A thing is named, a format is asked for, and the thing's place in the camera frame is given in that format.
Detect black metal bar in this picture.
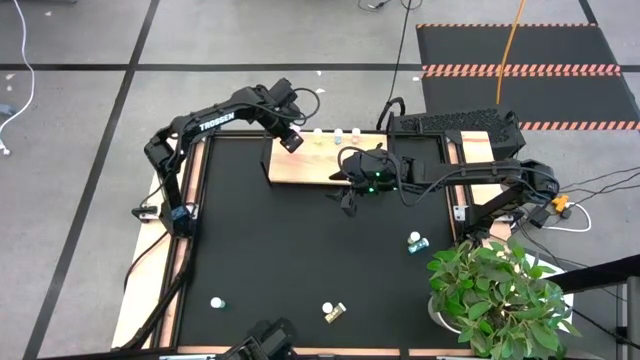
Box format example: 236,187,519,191
547,253,640,294

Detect thick black cable loop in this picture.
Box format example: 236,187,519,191
375,96,407,132

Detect wooden shelf black metal frame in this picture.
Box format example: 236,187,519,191
258,106,399,190

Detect black metal table frame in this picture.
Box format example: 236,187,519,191
119,112,506,352

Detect black mat orange hazard stripes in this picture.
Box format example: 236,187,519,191
415,22,640,132

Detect black floor cable with plug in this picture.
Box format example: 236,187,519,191
357,0,424,12

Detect thin black cable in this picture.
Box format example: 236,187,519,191
569,182,640,201
559,166,640,192

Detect green potted plant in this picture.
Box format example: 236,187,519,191
426,237,584,360

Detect long black cable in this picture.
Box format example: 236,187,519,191
387,0,414,104

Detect white floor cable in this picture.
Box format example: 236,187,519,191
0,0,37,157

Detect grey metal post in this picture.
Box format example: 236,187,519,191
615,274,640,360

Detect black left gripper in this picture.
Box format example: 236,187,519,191
249,76,305,154

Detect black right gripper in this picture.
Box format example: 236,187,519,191
326,147,405,218

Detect yellow cable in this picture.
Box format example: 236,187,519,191
494,0,527,106

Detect yellow power plug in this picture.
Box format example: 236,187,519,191
549,193,571,214

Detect black power brick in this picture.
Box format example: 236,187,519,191
527,205,551,229

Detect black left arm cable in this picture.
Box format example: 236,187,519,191
292,86,322,127

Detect black perforated computer case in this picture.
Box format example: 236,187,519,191
388,105,527,162

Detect white power cable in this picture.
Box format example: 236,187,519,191
542,202,594,234

